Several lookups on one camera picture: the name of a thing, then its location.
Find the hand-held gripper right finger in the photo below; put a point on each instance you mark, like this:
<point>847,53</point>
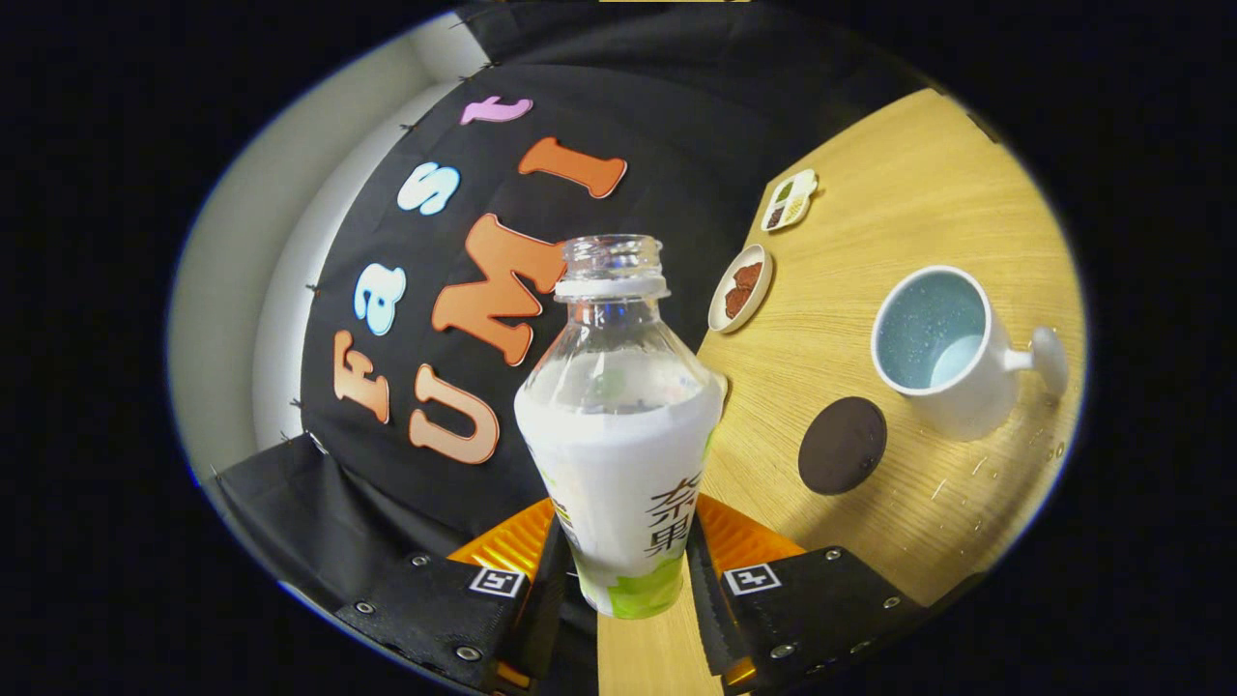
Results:
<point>705,619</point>

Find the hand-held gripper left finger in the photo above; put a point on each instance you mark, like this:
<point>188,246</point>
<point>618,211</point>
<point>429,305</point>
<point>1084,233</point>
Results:
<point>549,619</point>

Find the clear plastic juice bottle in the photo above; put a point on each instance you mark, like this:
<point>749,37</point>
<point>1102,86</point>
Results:
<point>618,464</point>

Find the dark brown round coaster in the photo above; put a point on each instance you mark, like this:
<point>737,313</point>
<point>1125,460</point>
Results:
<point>841,445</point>

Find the white cup with blue inside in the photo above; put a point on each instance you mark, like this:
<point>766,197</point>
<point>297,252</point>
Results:
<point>966,396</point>

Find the small white round plate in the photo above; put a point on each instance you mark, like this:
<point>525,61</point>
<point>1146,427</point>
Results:
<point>720,311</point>

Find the brown food pieces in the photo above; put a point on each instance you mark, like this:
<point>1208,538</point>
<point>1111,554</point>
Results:
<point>744,288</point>

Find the row of black cloth clips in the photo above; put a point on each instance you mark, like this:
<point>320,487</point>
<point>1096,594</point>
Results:
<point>311,288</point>

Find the white divided condiment dish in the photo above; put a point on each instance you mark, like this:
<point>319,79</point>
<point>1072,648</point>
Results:
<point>790,200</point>

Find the wooden table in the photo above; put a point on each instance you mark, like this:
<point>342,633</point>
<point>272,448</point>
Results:
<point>918,193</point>

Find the black backdrop cloth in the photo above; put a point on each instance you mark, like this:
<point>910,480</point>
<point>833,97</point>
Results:
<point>676,116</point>

